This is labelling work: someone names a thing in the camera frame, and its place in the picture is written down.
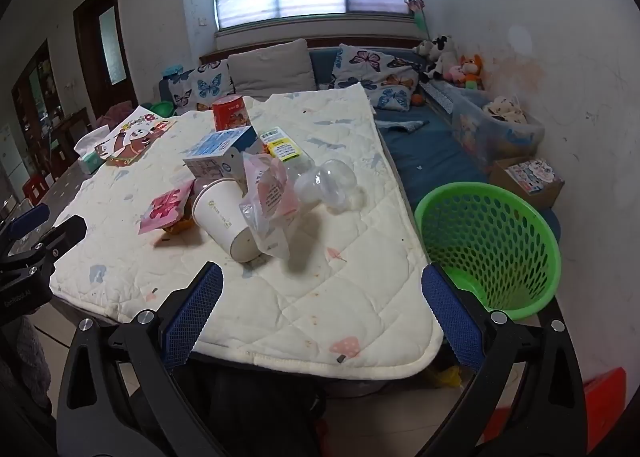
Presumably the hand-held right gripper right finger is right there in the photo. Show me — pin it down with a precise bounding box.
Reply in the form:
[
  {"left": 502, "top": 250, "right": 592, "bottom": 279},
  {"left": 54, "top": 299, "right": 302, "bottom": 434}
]
[{"left": 421, "top": 262, "right": 587, "bottom": 457}]

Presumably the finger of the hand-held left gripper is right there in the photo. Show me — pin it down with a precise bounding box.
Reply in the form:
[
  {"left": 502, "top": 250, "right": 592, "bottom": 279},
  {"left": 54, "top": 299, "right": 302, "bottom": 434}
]
[
  {"left": 10, "top": 215, "right": 88, "bottom": 264},
  {"left": 0, "top": 203, "right": 51, "bottom": 244}
]

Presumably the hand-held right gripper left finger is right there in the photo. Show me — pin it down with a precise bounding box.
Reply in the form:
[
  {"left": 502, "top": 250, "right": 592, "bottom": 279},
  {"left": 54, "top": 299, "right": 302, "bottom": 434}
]
[{"left": 56, "top": 261, "right": 236, "bottom": 457}]

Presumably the green plastic mesh basket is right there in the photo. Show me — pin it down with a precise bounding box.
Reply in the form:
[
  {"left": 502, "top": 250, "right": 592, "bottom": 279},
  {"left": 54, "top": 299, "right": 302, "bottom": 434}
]
[{"left": 414, "top": 182, "right": 562, "bottom": 322}]

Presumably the orange snack cup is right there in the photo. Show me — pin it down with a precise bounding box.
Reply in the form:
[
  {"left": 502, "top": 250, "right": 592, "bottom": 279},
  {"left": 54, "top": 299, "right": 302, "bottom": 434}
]
[{"left": 162, "top": 207, "right": 198, "bottom": 235}]

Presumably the white paper cup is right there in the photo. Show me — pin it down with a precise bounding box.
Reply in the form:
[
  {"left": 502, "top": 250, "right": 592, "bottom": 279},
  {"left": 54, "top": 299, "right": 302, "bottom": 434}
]
[{"left": 191, "top": 178, "right": 264, "bottom": 264}]

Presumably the pink snack packet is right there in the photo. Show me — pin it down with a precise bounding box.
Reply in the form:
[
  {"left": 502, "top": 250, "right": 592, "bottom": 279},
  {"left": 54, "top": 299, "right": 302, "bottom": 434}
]
[{"left": 138, "top": 187, "right": 195, "bottom": 236}]

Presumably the blue white carton box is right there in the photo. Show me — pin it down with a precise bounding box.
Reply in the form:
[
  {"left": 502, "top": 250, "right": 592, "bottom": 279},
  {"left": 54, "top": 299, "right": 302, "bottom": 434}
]
[{"left": 183, "top": 125, "right": 258, "bottom": 182}]

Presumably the clear plastic bottle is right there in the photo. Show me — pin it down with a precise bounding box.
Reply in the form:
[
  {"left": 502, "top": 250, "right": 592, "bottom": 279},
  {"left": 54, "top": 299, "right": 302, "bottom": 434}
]
[{"left": 285, "top": 154, "right": 368, "bottom": 214}]

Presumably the yellow green label packet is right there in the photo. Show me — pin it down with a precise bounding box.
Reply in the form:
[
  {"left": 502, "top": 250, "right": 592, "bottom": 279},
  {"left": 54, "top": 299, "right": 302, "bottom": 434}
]
[{"left": 258, "top": 127, "right": 306, "bottom": 162}]

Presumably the person's left forearm grey sleeve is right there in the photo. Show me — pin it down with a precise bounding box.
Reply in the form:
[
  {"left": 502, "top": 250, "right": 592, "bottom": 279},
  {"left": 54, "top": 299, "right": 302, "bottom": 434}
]
[{"left": 0, "top": 317, "right": 53, "bottom": 413}]

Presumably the small red stool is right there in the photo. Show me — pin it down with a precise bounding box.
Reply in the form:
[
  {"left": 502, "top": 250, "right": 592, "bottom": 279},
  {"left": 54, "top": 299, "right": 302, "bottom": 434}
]
[{"left": 22, "top": 174, "right": 53, "bottom": 202}]

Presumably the yellow plastic scrap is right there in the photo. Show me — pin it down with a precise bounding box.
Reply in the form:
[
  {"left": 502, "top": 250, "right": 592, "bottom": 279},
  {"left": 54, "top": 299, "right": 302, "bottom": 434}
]
[{"left": 432, "top": 367, "right": 463, "bottom": 388}]

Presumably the green white tissue pack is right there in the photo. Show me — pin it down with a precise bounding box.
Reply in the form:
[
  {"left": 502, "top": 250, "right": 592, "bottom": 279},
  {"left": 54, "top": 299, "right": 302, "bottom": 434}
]
[{"left": 74, "top": 126, "right": 113, "bottom": 175}]

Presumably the cartoon bear picture book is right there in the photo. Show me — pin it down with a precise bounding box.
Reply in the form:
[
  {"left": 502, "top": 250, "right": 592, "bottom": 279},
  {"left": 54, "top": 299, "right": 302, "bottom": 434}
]
[{"left": 92, "top": 104, "right": 178, "bottom": 168}]

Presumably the white quilted blanket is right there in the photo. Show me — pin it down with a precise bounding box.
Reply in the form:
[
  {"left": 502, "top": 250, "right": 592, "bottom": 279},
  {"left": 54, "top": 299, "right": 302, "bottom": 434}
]
[{"left": 50, "top": 86, "right": 447, "bottom": 381}]

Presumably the pink cloth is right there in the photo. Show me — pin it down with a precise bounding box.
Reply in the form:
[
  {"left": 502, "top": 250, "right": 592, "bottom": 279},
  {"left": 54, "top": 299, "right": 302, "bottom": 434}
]
[{"left": 95, "top": 104, "right": 138, "bottom": 130}]

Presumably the dark wooden shelf cabinet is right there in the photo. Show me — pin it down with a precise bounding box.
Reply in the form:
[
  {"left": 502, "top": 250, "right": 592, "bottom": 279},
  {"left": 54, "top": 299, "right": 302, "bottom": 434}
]
[{"left": 11, "top": 39, "right": 66, "bottom": 178}]

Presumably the brown cardboard box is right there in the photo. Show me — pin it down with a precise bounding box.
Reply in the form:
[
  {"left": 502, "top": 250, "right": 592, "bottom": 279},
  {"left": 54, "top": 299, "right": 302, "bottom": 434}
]
[{"left": 489, "top": 157, "right": 566, "bottom": 210}]

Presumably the green plastic toy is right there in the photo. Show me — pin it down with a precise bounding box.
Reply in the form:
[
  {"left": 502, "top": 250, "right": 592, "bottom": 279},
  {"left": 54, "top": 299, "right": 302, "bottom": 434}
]
[{"left": 141, "top": 99, "right": 176, "bottom": 116}]

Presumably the blue sofa bed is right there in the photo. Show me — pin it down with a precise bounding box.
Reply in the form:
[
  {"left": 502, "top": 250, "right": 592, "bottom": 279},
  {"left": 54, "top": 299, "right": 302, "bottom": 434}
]
[{"left": 159, "top": 48, "right": 562, "bottom": 243}]

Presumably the red plastic stool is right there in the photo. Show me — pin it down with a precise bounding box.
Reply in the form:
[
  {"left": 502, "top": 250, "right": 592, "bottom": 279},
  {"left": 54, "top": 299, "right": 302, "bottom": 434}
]
[{"left": 480, "top": 367, "right": 627, "bottom": 457}]

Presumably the dark wooden door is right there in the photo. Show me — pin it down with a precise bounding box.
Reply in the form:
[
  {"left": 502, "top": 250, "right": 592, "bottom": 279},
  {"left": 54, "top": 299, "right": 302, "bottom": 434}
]
[{"left": 72, "top": 0, "right": 138, "bottom": 130}]

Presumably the clear plastic storage box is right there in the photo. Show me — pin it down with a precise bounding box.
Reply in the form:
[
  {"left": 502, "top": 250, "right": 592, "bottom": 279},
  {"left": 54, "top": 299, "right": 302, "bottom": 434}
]
[{"left": 422, "top": 79, "right": 546, "bottom": 172}]

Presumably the grey blue cloth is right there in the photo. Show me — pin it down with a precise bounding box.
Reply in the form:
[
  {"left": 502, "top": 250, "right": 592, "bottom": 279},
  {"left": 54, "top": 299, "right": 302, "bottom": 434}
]
[{"left": 375, "top": 118, "right": 431, "bottom": 134}]

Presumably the small butterfly print pillow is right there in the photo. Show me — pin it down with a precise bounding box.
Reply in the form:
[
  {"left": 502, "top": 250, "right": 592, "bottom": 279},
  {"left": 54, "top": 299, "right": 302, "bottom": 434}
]
[{"left": 167, "top": 59, "right": 236, "bottom": 112}]

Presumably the red cylindrical can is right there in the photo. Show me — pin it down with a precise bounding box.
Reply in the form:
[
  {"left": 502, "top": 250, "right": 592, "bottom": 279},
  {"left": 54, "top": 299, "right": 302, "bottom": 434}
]
[{"left": 212, "top": 94, "right": 251, "bottom": 132}]

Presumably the patterned white cloth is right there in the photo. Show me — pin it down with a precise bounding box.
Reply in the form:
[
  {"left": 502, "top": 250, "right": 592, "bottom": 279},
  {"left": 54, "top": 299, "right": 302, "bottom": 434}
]
[{"left": 482, "top": 96, "right": 528, "bottom": 125}]

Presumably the orange fox plush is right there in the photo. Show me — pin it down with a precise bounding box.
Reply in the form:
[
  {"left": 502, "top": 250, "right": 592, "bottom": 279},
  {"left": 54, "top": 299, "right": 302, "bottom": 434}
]
[{"left": 450, "top": 54, "right": 486, "bottom": 90}]

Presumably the large butterfly print pillow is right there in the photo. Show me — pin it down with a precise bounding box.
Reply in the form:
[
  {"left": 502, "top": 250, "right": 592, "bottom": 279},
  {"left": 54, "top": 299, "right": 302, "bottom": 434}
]
[{"left": 330, "top": 43, "right": 423, "bottom": 112}]

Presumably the beige pillow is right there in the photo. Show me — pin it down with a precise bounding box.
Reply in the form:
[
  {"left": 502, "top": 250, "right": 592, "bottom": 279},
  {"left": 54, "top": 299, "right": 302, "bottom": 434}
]
[{"left": 227, "top": 38, "right": 317, "bottom": 100}]

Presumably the black white cow plush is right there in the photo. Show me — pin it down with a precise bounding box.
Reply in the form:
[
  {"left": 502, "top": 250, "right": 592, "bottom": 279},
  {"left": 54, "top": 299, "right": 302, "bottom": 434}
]
[{"left": 420, "top": 34, "right": 461, "bottom": 82}]

